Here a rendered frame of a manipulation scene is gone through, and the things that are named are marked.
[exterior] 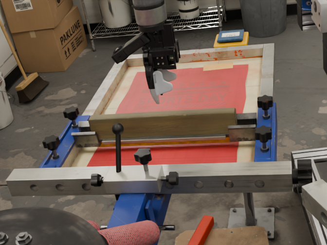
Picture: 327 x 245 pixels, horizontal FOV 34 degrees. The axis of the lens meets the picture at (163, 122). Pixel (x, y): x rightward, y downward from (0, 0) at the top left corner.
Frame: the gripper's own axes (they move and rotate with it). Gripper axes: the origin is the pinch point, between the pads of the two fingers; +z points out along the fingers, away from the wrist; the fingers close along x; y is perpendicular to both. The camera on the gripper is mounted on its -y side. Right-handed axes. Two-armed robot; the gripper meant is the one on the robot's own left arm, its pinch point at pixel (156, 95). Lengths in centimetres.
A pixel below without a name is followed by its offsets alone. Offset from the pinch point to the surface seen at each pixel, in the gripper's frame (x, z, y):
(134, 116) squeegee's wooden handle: -0.5, 5.8, -7.0
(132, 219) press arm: -40.9, 7.8, 1.5
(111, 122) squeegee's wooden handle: -0.9, 7.1, -13.8
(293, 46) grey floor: 292, 110, 40
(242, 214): 84, 111, 9
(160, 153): -3.5, 16.2, -0.9
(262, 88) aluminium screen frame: 24.8, 12.4, 26.3
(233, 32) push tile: 79, 14, 14
